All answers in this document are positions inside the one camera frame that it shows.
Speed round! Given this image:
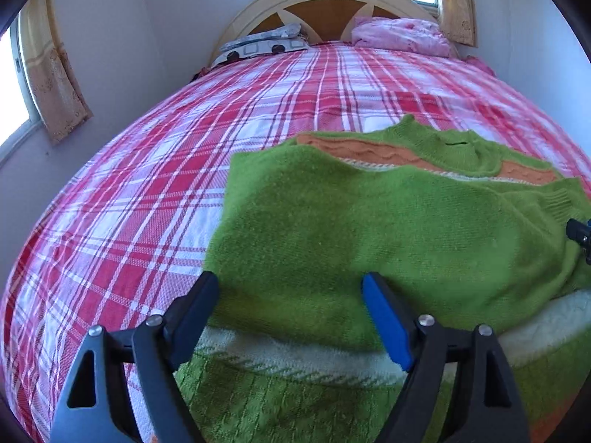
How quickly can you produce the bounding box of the red plaid bedsheet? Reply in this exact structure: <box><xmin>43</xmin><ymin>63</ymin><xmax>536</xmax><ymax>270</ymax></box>
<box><xmin>0</xmin><ymin>39</ymin><xmax>591</xmax><ymax>443</ymax></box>

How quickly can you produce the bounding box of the pink cloth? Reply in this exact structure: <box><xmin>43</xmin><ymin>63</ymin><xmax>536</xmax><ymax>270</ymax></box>
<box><xmin>464</xmin><ymin>55</ymin><xmax>497</xmax><ymax>77</ymax></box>

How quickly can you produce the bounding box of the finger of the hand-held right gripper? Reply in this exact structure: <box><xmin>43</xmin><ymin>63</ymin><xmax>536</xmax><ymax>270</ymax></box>
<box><xmin>567</xmin><ymin>217</ymin><xmax>591</xmax><ymax>265</ymax></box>

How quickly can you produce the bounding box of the pink pillow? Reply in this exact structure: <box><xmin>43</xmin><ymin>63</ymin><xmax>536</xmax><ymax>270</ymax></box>
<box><xmin>351</xmin><ymin>17</ymin><xmax>455</xmax><ymax>58</ymax></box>

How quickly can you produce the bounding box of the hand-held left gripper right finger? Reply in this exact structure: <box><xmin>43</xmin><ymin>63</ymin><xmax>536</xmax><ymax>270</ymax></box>
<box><xmin>361</xmin><ymin>272</ymin><xmax>532</xmax><ymax>443</ymax></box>

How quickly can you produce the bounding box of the grey patterned pillow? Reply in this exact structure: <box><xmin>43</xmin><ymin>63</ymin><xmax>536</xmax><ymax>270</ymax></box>
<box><xmin>215</xmin><ymin>23</ymin><xmax>310</xmax><ymax>66</ymax></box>

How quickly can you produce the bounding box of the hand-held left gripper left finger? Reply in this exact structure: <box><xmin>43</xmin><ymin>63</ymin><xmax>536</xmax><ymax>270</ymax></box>
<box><xmin>50</xmin><ymin>270</ymin><xmax>221</xmax><ymax>443</ymax></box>

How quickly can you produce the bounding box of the green knit sweater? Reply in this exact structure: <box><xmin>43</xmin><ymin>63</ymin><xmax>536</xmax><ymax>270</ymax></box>
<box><xmin>175</xmin><ymin>114</ymin><xmax>591</xmax><ymax>443</ymax></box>

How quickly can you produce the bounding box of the yellow patterned curtain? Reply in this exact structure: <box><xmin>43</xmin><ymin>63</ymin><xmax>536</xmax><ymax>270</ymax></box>
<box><xmin>436</xmin><ymin>0</ymin><xmax>478</xmax><ymax>48</ymax></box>
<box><xmin>21</xmin><ymin>0</ymin><xmax>93</xmax><ymax>145</ymax></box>

